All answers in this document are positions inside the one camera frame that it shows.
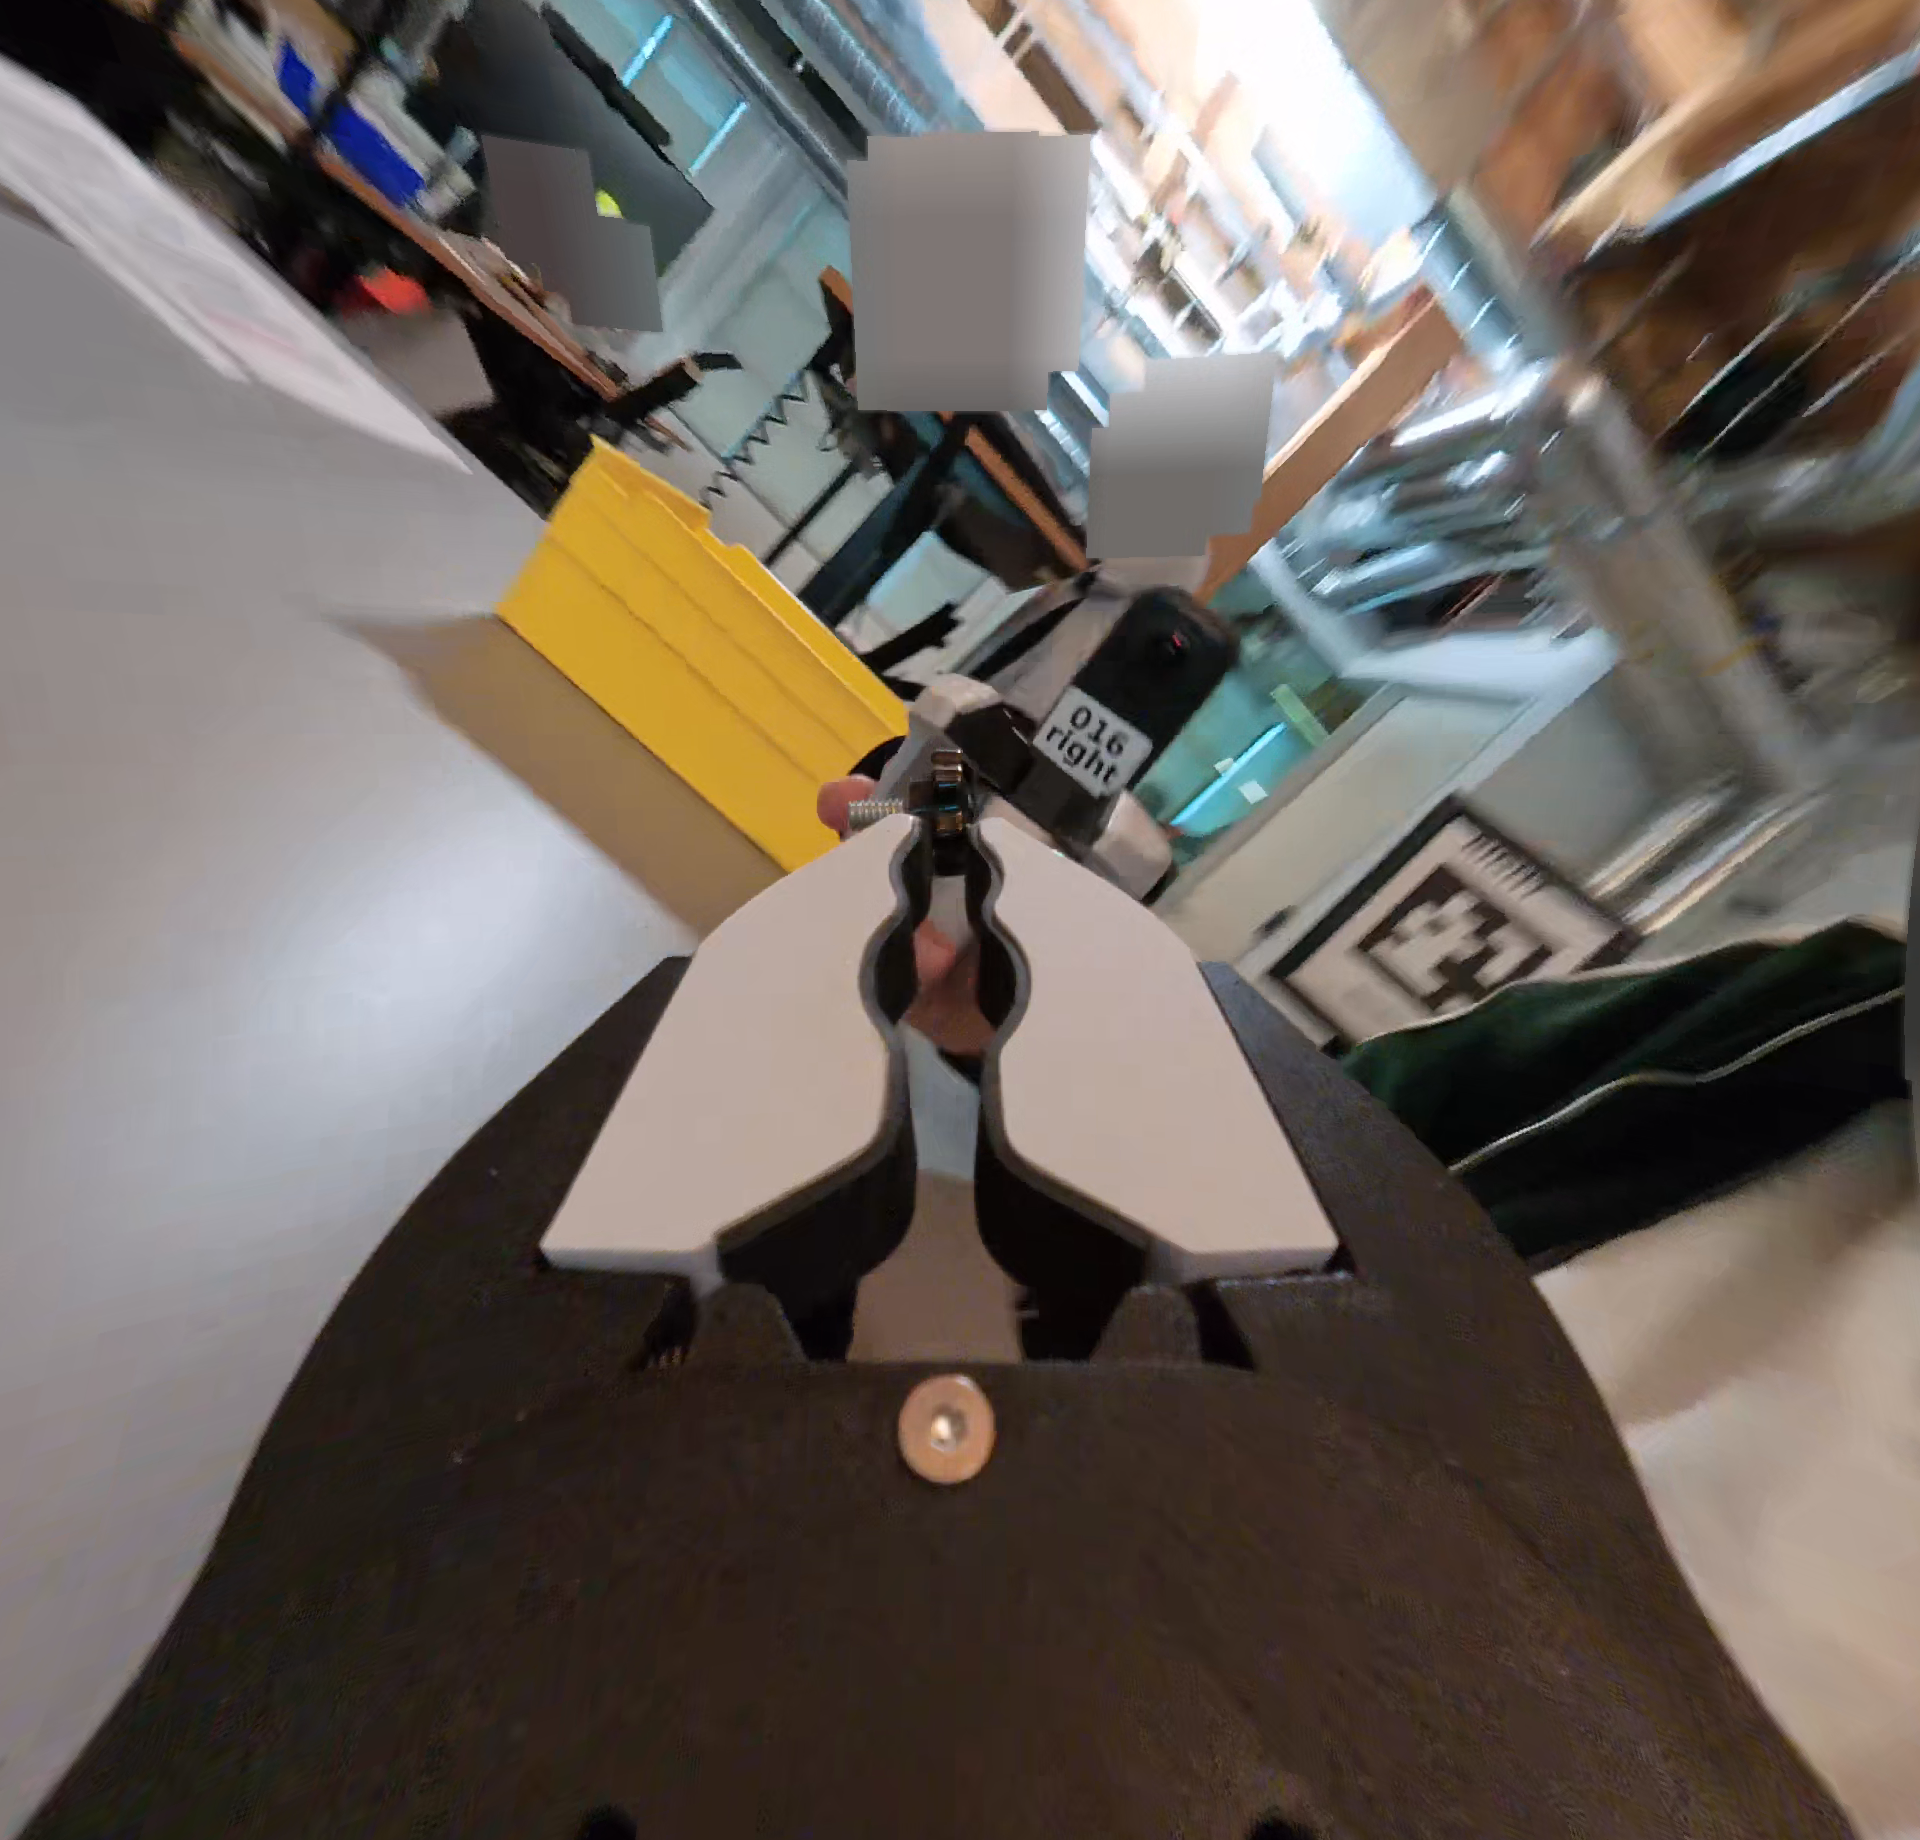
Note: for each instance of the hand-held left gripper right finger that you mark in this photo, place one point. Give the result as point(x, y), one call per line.
point(1156, 1090)

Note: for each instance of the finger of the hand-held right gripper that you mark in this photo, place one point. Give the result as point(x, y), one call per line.
point(1129, 853)
point(955, 701)

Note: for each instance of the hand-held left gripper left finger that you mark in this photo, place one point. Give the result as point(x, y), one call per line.
point(749, 1076)

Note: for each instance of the black star knob screw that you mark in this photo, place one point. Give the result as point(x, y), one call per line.
point(944, 798)

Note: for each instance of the yellow plastic bin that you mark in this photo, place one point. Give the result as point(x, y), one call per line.
point(675, 640)

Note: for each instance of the person's right hand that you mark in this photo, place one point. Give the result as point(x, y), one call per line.
point(948, 994)

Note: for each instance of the raised standing desk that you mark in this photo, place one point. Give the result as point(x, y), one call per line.
point(977, 487)

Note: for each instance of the wooden beam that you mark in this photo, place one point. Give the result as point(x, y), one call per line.
point(1349, 415)

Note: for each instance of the framed marker poster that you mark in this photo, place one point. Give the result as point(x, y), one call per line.
point(1457, 926)

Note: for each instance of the dark green jacket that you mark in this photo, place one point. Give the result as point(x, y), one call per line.
point(1621, 1076)

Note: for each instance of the black monitor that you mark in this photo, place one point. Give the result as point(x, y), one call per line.
point(602, 101)

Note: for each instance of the cream trousers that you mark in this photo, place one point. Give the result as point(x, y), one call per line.
point(1771, 1419)

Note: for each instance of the blue plastic bin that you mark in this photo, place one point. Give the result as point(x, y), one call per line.
point(363, 133)

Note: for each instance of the printed paper sheet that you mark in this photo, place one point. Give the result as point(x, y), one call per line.
point(182, 267)

